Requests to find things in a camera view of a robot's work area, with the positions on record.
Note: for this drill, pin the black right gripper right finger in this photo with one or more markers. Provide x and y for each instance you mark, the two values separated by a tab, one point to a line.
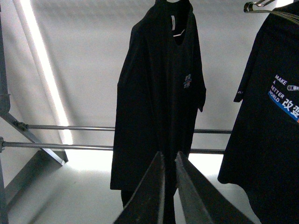
202	203

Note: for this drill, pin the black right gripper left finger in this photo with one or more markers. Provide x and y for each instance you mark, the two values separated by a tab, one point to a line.
146	205

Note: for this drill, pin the black printed t-shirt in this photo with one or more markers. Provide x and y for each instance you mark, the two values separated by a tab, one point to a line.
262	154

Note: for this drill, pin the silver wire clothes hanger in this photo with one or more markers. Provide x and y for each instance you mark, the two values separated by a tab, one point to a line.
249	8

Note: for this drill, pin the grey metal clothes rack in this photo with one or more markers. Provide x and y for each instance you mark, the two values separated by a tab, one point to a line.
64	58

